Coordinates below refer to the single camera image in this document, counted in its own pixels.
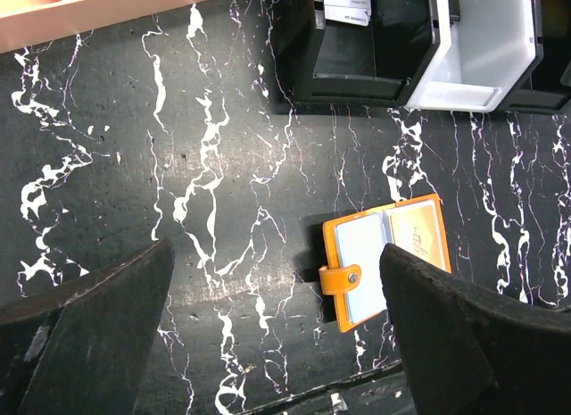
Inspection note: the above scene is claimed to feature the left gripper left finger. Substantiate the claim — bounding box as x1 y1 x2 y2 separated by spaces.
1 239 175 414

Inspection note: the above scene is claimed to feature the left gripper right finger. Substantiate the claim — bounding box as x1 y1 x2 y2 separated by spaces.
379 244 570 414

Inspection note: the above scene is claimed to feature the gold credit card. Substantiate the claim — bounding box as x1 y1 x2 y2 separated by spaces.
388 201 447 270

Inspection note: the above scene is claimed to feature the orange leather card holder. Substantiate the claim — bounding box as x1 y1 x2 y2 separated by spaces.
318 193 452 334

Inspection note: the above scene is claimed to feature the right black card bin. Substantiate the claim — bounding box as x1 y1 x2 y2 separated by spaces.
499 0 570 114

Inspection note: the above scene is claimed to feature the black card bin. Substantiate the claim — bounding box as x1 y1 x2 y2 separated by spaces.
271 0 440 107
499 0 570 114

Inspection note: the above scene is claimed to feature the white middle card bin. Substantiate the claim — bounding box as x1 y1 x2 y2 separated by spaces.
406 0 540 112

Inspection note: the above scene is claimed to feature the left black card bin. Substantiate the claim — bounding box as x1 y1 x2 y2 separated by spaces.
271 0 440 107

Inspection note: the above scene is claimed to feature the silver credit card stack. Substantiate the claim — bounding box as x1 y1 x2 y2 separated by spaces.
324 0 372 27

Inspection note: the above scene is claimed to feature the peach desk file organizer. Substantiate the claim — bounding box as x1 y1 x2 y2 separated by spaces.
1 0 207 53

